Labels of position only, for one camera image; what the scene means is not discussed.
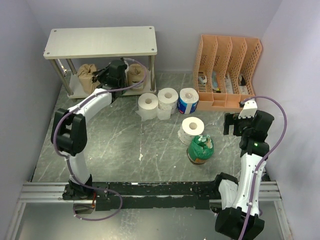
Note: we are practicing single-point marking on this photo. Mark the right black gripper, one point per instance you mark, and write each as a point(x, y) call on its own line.
point(233, 119)

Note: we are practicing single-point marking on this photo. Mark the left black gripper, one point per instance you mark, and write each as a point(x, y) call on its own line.
point(99, 75)

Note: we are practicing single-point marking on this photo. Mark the kraft-wrapped paper roll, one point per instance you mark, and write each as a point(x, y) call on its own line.
point(135, 74)
point(85, 75)

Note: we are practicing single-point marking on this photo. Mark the green torn-wrapped paper roll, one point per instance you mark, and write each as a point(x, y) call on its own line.
point(200, 149)

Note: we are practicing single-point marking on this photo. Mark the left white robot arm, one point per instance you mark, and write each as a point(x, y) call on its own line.
point(69, 132)

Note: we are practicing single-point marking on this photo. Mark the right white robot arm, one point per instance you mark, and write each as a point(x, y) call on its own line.
point(239, 217)

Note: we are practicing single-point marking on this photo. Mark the white two-tier shelf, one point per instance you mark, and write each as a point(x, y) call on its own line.
point(66, 44)

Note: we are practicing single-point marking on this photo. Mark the white paper roll front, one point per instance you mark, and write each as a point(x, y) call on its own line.
point(190, 127)

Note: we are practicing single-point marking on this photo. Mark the blue-wrapped white paper roll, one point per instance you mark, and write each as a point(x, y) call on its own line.
point(187, 101)

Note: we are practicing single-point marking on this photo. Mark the white paper roll left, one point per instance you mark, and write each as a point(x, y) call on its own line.
point(147, 106)

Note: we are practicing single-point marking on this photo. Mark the orange file organizer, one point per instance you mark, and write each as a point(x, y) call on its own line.
point(223, 71)

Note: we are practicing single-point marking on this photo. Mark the white paper roll middle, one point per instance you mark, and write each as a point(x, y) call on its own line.
point(167, 103)

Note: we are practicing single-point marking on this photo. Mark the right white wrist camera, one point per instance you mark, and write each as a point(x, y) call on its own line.
point(249, 110)

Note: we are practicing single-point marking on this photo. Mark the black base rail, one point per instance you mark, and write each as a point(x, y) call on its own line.
point(202, 195)

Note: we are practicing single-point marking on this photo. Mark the aluminium frame rail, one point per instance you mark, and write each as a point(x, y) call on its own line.
point(43, 192)

